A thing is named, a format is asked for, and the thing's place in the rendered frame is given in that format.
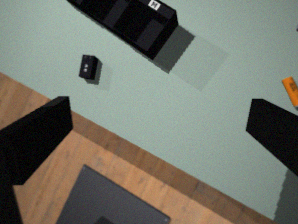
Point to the black nine-volt battery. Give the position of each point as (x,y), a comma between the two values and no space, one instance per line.
(88,67)

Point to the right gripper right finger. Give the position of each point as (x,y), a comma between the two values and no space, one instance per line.
(276,129)

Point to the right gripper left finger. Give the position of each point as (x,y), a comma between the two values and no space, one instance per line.
(27,143)

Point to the black three-compartment bin rack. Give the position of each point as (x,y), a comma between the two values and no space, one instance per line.
(140,23)

